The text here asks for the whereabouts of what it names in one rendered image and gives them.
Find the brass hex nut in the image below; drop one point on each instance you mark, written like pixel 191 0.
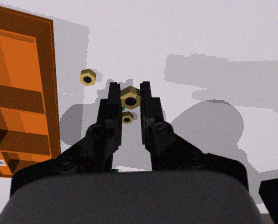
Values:
pixel 130 97
pixel 87 77
pixel 127 117

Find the orange three-compartment tray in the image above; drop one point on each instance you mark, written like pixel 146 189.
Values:
pixel 26 70

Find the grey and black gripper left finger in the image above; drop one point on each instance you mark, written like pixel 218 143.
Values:
pixel 92 154

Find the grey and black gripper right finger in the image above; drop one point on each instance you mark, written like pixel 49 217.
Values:
pixel 168 151

